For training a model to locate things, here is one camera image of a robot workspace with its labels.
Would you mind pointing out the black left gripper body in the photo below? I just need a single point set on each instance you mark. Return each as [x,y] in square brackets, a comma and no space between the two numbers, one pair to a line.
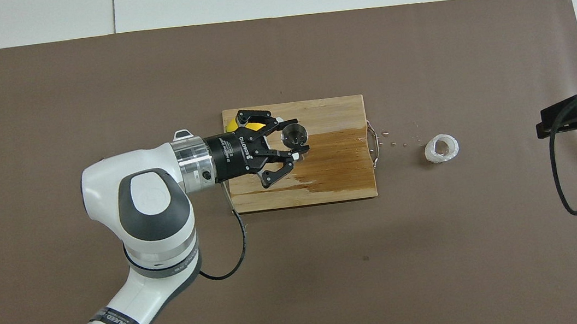
[232,155]

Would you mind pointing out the steel double jigger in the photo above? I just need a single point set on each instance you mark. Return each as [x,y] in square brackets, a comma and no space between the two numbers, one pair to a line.
[295,135]

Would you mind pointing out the small translucent white cup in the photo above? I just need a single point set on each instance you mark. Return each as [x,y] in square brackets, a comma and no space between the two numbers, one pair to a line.
[433,152]

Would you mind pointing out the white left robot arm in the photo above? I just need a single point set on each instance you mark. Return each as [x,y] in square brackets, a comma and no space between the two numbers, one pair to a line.
[104,184]

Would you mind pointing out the yellow lemon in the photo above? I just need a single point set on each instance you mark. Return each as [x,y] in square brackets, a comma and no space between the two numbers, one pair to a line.
[232,126]

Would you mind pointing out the wooden cutting board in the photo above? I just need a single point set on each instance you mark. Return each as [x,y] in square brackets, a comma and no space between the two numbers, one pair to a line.
[327,118]

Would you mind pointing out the brown paper table mat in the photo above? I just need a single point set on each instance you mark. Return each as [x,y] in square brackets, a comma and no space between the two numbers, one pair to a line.
[391,281]

